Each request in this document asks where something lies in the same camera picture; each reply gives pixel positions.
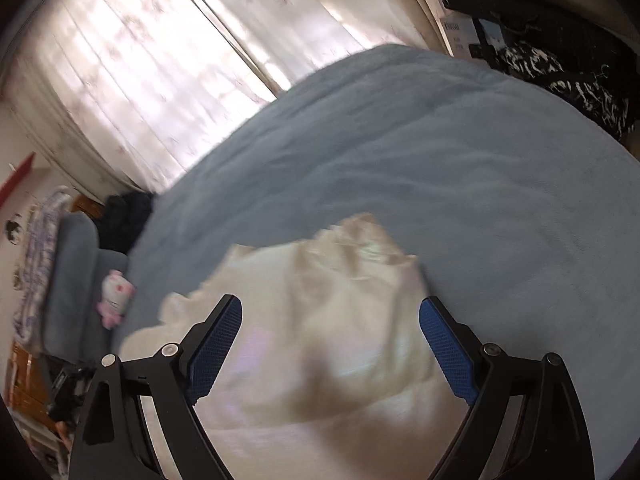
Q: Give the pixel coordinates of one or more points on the white iridescent puffer jacket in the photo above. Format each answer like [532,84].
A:
[330,376]

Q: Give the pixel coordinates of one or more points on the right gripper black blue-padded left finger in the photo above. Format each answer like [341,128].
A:
[113,440]

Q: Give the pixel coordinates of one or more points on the white floral left curtain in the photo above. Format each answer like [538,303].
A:
[123,94]

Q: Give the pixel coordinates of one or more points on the purple patterned folded quilt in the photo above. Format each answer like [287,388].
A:
[32,272]

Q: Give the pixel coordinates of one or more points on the red wall decoration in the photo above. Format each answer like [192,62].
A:
[16,178]

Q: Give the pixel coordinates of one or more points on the blue-grey pillow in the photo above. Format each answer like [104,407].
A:
[72,328]

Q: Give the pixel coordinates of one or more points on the pink white plush toy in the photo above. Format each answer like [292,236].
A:
[116,295]

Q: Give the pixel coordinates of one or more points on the black clothes pile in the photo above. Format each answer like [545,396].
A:
[123,220]

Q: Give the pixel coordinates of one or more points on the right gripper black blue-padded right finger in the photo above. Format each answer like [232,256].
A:
[524,421]

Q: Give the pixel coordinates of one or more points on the black white patterned garment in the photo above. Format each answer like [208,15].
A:
[595,95]

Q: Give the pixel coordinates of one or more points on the blue-grey fleece bed blanket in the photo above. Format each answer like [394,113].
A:
[522,213]

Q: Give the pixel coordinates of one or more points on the white floral curtain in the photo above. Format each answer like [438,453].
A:
[287,40]
[123,94]

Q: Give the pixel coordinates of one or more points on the white floral right curtain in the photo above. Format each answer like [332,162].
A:
[287,40]

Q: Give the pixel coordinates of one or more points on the white cardboard box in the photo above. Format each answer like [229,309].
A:
[460,33]

